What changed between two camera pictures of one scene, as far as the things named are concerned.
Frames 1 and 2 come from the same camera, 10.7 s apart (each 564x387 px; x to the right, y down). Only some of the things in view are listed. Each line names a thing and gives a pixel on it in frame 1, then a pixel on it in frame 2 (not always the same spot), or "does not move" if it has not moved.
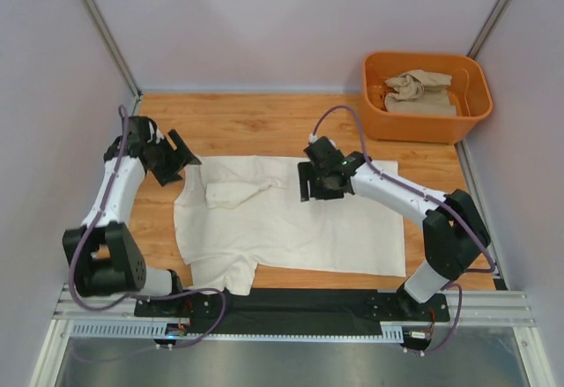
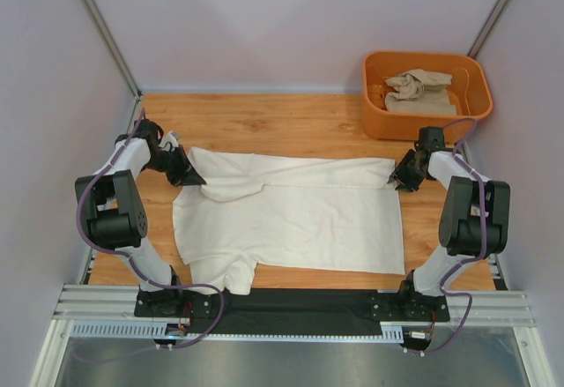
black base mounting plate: [281, 310] does not move
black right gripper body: [318, 177] -> [412, 172]
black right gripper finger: [304, 174] -> [401, 168]
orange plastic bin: [421, 97] does not move
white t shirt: [233, 214] does not move
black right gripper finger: [325, 194] -> [409, 184]
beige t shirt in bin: [419, 92] does not move
